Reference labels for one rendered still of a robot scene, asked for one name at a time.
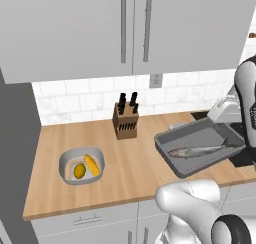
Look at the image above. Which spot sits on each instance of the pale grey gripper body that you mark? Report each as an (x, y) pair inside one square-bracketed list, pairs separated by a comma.
[(224, 110)]

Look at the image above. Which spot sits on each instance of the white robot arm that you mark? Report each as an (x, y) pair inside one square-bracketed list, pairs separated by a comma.
[(193, 204)]

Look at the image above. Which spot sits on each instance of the silver fish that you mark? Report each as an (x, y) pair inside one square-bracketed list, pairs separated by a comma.
[(196, 151)]

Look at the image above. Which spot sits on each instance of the yellow lemon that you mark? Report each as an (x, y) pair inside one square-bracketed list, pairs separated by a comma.
[(79, 171)]

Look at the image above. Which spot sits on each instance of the grey oval container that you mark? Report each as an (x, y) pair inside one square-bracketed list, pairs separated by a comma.
[(66, 161)]

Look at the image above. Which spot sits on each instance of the grey baking tray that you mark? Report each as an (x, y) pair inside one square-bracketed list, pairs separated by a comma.
[(200, 138)]

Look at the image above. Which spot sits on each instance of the grey base cupboard front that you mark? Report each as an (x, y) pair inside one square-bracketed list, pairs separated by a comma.
[(240, 196)]

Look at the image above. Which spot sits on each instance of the wooden knife block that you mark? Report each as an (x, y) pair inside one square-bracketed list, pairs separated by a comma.
[(126, 126)]

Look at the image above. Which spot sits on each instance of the narrow grey drawer front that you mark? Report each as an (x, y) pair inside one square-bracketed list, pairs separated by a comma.
[(148, 208)]

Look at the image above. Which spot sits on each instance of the grey base cupboard door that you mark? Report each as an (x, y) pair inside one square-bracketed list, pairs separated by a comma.
[(86, 236), (155, 229)]

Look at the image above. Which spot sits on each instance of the wide grey drawer front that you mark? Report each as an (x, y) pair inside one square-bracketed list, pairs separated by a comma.
[(110, 218)]

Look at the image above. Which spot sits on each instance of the grey fridge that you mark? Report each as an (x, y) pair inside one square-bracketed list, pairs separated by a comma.
[(16, 154)]

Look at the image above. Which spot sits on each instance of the grey wall socket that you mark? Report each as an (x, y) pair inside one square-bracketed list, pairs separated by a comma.
[(155, 81)]

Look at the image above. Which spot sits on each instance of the grey wall cupboard door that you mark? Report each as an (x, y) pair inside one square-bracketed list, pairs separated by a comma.
[(60, 31), (193, 28)]

